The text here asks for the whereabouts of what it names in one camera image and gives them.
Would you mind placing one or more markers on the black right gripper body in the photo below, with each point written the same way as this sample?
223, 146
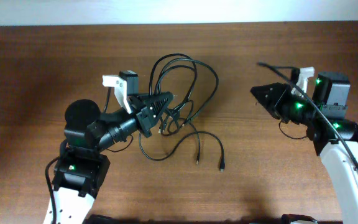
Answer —
281, 106

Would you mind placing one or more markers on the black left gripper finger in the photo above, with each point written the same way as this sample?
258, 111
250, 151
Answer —
158, 100
154, 114

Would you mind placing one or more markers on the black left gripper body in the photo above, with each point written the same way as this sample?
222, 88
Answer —
142, 117

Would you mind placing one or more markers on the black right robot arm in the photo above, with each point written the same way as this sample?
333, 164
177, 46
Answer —
334, 137

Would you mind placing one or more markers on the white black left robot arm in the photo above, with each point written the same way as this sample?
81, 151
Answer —
81, 167

